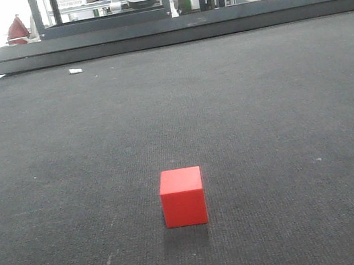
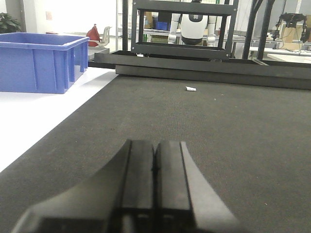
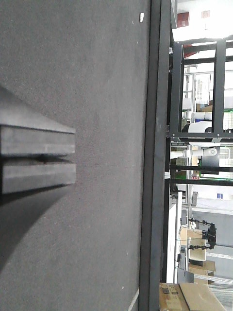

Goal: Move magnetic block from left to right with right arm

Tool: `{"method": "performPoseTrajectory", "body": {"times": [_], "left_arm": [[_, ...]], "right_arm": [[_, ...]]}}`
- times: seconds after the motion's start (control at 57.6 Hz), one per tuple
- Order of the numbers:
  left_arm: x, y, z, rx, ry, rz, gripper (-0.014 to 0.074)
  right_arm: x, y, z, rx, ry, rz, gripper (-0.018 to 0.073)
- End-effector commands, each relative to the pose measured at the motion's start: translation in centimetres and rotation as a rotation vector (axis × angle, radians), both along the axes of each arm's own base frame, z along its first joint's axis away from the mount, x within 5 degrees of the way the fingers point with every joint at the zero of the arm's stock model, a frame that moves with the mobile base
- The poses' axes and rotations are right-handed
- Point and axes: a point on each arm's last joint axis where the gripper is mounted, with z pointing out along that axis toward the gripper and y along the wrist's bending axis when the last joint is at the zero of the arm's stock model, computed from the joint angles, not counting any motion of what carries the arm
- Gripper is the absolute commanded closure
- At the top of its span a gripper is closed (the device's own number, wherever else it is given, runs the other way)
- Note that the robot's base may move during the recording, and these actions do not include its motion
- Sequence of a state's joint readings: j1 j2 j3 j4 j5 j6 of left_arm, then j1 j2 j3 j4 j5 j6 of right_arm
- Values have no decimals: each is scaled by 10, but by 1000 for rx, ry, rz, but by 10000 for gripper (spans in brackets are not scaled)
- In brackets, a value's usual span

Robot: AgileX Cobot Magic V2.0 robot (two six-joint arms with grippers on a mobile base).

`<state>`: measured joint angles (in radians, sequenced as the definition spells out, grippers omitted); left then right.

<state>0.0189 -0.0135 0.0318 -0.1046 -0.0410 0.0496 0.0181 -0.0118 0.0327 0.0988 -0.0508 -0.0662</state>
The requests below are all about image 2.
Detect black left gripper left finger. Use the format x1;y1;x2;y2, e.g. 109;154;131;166
13;140;154;233

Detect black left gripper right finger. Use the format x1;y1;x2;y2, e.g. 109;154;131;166
154;140;240;233

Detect dark grey table mat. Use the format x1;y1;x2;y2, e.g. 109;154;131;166
0;76;311;233

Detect small white paper scrap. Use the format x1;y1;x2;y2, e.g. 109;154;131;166
186;86;197;91

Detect white plastic chair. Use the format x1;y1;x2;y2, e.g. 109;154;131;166
89;26;112;48

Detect black metal shelf rack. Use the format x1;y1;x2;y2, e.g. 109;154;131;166
131;0;239;60

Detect blue plastic storage bin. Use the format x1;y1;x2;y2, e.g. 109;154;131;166
0;33;89;94

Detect red bag on chair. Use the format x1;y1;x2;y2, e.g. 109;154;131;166
86;24;100;47

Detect white humanoid robot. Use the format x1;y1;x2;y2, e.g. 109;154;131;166
168;13;217;47

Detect green potted plant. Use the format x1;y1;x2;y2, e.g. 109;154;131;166
0;12;21;34

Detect black flat frame rails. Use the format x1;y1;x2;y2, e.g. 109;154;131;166
88;50;311;90

